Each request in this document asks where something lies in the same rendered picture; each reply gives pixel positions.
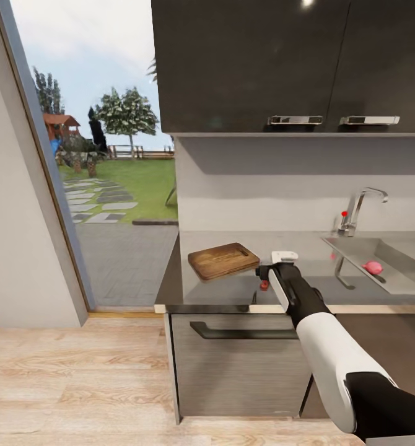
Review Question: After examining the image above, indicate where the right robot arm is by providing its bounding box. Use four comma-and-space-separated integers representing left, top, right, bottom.
255, 251, 415, 446

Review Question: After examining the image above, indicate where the vidalia onion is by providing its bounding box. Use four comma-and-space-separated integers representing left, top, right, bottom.
362, 261, 383, 274

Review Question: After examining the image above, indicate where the cutting board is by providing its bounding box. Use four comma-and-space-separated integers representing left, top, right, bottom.
188, 242, 260, 280

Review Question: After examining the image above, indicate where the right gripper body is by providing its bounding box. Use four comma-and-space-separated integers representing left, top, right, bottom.
259, 265, 275, 281

